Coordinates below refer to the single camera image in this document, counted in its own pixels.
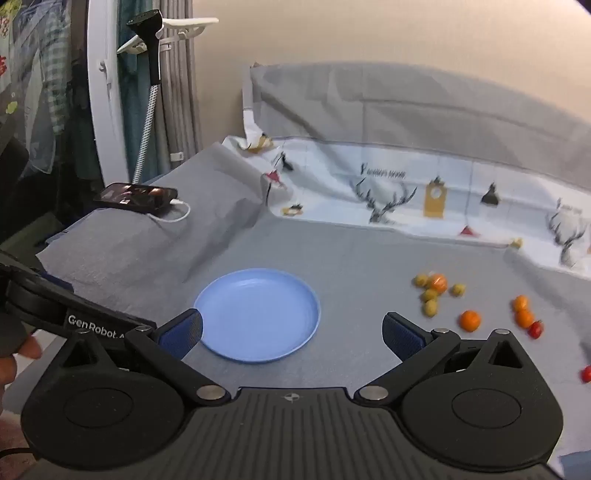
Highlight plaid shirt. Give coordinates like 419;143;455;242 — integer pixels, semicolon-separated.
14;0;90;174

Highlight black garment steamer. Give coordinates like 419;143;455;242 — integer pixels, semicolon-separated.
127;10;163;185

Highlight white clothes hanger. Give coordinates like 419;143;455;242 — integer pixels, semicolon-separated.
116;17;219;57

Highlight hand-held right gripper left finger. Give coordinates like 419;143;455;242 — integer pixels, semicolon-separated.
58;308;232;404

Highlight blue plate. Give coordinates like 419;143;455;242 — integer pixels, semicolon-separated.
194;268;321;364

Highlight person's left hand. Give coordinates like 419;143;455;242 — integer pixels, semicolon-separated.
0;335;42;402

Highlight grey curtain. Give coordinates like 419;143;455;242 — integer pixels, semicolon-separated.
159;0;204;162

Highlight teal cloth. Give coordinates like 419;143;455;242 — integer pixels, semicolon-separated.
116;0;158;183

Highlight white printed cloth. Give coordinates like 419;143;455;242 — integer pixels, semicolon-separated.
222;134;591;278

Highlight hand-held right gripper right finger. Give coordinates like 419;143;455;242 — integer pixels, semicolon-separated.
353;311;527;403

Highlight white frame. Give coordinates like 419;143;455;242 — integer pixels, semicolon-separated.
86;0;134;184

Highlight black smartphone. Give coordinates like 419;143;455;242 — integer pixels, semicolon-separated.
93;182;179;214

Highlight white charging cable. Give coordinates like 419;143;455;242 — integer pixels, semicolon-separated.
147;198;191;224

